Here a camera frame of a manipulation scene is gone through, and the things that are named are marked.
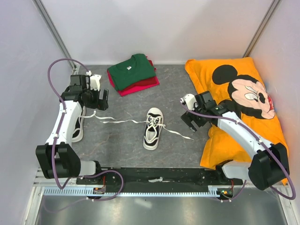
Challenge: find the black white sneaker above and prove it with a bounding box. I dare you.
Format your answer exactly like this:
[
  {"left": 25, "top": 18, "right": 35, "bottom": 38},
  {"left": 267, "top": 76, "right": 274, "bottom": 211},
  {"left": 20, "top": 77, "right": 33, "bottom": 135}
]
[
  {"left": 99, "top": 107, "right": 195, "bottom": 151},
  {"left": 72, "top": 106, "right": 91, "bottom": 143}
]

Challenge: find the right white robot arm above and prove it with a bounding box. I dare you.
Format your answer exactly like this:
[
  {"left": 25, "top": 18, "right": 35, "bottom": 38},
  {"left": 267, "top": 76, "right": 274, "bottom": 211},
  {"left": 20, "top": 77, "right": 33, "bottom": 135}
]
[{"left": 180, "top": 91, "right": 289, "bottom": 190}]

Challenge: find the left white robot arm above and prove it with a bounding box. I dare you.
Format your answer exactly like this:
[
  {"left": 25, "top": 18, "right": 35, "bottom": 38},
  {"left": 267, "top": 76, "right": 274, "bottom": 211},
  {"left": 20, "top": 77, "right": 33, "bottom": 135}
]
[{"left": 36, "top": 89, "right": 109, "bottom": 184}]

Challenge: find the pink folded t-shirt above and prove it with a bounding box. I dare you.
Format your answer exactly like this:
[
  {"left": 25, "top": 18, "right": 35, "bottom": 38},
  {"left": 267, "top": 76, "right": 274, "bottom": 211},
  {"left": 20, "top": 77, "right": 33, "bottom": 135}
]
[{"left": 107, "top": 68, "right": 159, "bottom": 97}]

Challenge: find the green folded t-shirt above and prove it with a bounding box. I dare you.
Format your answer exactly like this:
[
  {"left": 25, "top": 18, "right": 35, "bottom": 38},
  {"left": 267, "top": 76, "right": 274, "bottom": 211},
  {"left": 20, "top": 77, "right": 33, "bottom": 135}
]
[{"left": 107, "top": 53, "right": 156, "bottom": 91}]

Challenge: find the red folded t-shirt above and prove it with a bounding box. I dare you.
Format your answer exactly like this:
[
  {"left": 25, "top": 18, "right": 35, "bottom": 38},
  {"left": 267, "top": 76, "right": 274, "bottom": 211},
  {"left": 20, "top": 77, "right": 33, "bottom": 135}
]
[{"left": 121, "top": 56, "right": 160, "bottom": 92}]

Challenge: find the orange Mickey Mouse pillow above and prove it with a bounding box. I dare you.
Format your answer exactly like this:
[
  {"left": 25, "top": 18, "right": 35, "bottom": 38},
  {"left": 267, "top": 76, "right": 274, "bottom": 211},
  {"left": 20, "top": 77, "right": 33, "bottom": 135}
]
[{"left": 185, "top": 57, "right": 288, "bottom": 169}]

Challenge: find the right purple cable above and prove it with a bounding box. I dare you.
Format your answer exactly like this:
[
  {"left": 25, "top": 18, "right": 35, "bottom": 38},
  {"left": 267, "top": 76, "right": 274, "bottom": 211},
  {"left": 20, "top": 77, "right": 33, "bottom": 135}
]
[{"left": 181, "top": 100, "right": 296, "bottom": 203}]

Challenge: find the purple cable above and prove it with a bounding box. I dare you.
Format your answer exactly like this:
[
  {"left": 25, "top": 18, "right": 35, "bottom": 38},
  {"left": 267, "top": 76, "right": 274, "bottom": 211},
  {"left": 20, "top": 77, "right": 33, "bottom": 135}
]
[
  {"left": 41, "top": 58, "right": 124, "bottom": 213},
  {"left": 181, "top": 100, "right": 296, "bottom": 203}
]

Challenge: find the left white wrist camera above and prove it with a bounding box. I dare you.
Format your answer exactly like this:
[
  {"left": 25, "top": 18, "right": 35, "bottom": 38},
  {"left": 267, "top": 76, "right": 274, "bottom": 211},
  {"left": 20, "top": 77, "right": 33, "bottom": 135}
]
[{"left": 86, "top": 70, "right": 102, "bottom": 91}]

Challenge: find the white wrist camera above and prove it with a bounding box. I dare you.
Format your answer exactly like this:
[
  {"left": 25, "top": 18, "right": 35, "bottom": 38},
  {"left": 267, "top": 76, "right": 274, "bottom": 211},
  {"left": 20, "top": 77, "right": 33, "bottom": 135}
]
[
  {"left": 180, "top": 94, "right": 196, "bottom": 111},
  {"left": 86, "top": 70, "right": 102, "bottom": 91}
]

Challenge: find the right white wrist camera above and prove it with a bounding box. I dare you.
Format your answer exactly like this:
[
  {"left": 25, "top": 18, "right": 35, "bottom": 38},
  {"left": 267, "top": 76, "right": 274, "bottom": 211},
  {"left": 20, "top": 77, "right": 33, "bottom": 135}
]
[{"left": 180, "top": 94, "right": 196, "bottom": 111}]

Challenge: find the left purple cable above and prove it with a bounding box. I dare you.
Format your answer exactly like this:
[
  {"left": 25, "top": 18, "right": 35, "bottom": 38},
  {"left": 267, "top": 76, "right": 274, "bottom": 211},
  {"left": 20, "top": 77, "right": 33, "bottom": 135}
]
[{"left": 41, "top": 58, "right": 124, "bottom": 213}]

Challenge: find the right aluminium frame post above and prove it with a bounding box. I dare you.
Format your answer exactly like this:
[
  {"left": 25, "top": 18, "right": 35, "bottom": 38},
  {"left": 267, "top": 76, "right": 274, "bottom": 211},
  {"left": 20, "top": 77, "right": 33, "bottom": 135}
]
[{"left": 242, "top": 0, "right": 282, "bottom": 58}]

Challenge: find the aluminium frame post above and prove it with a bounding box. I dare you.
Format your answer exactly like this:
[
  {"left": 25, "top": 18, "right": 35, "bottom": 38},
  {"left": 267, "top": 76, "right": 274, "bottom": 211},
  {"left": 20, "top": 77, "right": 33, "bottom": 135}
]
[
  {"left": 242, "top": 0, "right": 282, "bottom": 58},
  {"left": 32, "top": 0, "right": 80, "bottom": 73}
]

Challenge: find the front aluminium rail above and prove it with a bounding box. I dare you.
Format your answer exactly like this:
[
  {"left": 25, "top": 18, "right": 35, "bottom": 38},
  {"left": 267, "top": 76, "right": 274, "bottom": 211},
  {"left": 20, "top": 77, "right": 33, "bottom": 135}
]
[{"left": 32, "top": 167, "right": 289, "bottom": 188}]

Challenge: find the grey slotted cable duct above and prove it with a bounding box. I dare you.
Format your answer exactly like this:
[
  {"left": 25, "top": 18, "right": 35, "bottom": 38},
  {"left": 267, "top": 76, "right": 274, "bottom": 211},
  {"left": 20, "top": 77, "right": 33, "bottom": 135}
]
[{"left": 44, "top": 187, "right": 234, "bottom": 197}]

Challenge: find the left aluminium frame post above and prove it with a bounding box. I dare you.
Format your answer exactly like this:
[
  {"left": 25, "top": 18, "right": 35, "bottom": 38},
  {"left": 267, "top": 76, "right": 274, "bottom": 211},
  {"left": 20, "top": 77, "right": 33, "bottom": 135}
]
[{"left": 32, "top": 0, "right": 80, "bottom": 73}]

